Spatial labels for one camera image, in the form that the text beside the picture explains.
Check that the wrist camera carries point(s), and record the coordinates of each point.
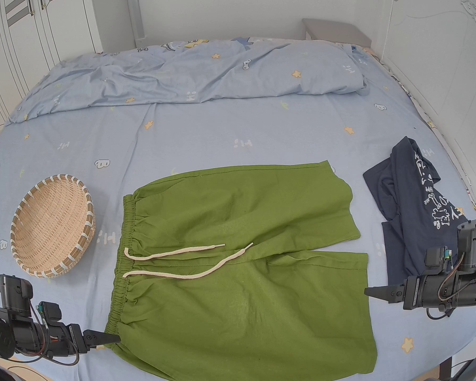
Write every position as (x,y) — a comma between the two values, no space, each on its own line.
(51,312)
(436,257)

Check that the dark blue printed T-shirt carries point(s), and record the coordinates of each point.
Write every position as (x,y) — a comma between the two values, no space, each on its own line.
(404,181)

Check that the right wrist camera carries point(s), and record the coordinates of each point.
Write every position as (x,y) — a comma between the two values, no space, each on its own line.
(436,257)

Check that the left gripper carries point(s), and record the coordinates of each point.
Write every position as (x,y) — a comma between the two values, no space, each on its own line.
(69,337)

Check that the white wardrobe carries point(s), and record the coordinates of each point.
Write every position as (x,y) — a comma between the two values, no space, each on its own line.
(31,34)

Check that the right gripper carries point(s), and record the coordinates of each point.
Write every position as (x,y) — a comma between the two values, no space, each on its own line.
(432,292)

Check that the round woven basket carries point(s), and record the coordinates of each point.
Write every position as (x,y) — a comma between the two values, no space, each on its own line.
(49,224)

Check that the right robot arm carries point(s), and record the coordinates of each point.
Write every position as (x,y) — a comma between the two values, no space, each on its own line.
(474,244)

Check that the grey bedside table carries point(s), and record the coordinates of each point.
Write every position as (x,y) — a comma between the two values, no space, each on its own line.
(333,30)

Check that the pale blue quilt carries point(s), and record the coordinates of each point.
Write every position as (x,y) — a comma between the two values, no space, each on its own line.
(222,74)

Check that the green shorts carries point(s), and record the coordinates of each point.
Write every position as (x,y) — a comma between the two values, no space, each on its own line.
(242,292)

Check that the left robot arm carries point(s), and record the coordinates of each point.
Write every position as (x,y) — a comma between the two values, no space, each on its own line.
(14,296)

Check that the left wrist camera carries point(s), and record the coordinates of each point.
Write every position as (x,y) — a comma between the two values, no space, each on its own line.
(51,312)

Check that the grey vertical pipe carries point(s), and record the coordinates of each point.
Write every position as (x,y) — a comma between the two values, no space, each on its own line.
(135,6)

